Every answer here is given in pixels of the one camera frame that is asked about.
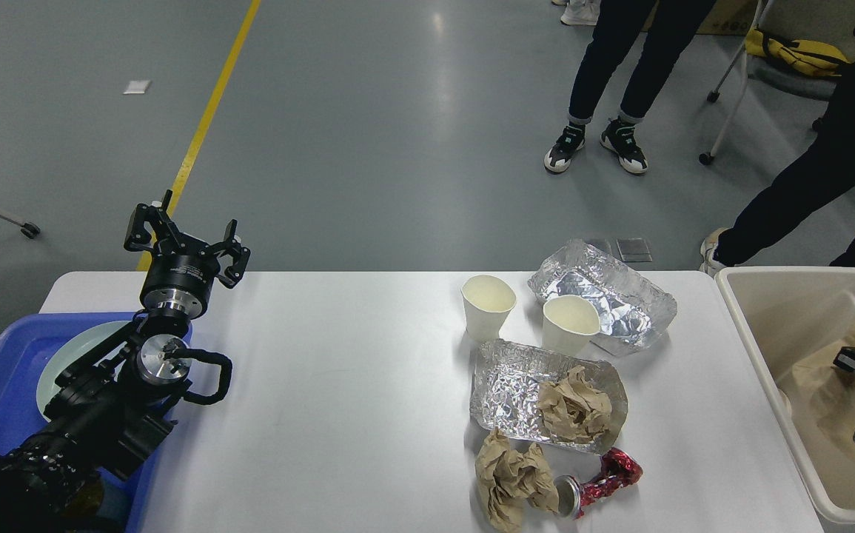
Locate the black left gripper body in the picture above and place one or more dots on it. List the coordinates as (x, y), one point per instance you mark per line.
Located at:
(180, 282)

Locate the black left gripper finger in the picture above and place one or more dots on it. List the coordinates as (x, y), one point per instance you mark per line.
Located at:
(226, 261)
(150, 229)

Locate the brown paper bag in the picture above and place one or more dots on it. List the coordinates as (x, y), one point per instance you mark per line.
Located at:
(822, 396)

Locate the green plate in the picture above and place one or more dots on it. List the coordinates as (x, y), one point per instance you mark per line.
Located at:
(68, 353)

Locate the foil sheet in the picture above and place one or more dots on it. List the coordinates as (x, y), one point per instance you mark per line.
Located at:
(634, 312)

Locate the crushed red can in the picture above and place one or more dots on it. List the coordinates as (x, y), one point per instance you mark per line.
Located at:
(617, 471)

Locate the brown paper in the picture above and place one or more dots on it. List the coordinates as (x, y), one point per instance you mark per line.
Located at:
(572, 409)

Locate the white paper bowl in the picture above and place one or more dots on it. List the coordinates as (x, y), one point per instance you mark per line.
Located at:
(569, 324)

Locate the aluminium foil tray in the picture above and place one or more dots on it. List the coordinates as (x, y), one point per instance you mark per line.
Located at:
(505, 390)

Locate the teal mug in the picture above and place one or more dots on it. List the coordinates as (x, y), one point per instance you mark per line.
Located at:
(100, 506)

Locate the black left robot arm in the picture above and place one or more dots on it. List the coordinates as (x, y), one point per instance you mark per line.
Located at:
(110, 411)

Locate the beige plastic bin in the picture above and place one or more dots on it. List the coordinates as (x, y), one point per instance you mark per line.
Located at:
(763, 301)

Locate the grey caster leg at left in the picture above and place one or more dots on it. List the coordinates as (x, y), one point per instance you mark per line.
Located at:
(27, 228)

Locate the blue plastic tray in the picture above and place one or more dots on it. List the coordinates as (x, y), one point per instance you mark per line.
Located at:
(25, 348)

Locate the right metal floor plate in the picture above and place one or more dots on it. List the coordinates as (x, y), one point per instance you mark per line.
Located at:
(634, 250)

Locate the metal floor plate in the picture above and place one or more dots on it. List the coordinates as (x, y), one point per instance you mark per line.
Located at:
(602, 245)
(634, 250)

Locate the white paper cup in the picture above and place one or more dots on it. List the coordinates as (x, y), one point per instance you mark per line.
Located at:
(487, 302)

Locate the left metal floor plate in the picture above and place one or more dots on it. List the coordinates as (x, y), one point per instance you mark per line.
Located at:
(602, 245)

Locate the yellow bag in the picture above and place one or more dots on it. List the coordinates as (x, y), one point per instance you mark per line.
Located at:
(814, 59)

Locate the grey wheeled chair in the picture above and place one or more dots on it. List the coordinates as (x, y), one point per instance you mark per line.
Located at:
(827, 21)

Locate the crumpled brown paper ball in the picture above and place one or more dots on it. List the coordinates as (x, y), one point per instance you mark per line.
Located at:
(508, 480)

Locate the cardboard box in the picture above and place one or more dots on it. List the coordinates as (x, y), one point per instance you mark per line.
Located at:
(723, 17)

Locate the person in white sneakers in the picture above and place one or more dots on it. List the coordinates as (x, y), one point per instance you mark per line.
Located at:
(578, 13)

